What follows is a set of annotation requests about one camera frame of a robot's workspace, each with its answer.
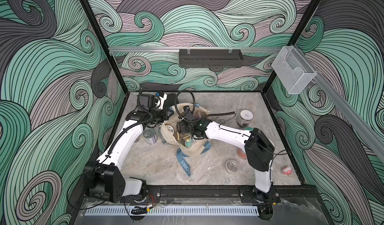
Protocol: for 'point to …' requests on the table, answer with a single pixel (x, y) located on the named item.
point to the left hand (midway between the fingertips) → (172, 110)
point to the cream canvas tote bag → (175, 129)
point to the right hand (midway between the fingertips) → (182, 125)
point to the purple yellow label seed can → (150, 135)
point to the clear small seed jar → (231, 166)
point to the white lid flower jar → (170, 128)
